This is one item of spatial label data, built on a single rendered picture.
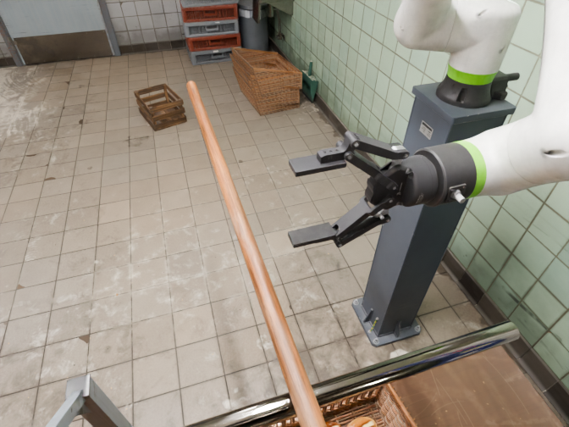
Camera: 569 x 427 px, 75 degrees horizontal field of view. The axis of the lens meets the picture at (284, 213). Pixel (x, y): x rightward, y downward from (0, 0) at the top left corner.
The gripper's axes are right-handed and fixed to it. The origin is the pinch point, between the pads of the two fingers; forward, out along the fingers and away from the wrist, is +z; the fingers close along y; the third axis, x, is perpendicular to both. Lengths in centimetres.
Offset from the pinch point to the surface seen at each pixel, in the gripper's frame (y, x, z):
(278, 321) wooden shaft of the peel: 12.7, -9.5, 6.1
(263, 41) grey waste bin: 119, 409, -104
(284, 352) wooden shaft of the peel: 12.7, -14.1, 6.6
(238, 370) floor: 134, 40, 11
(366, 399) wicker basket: 72, -7, -20
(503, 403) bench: 75, -19, -57
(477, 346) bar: 16.2, -20.4, -21.2
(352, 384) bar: 15.9, -19.7, -1.3
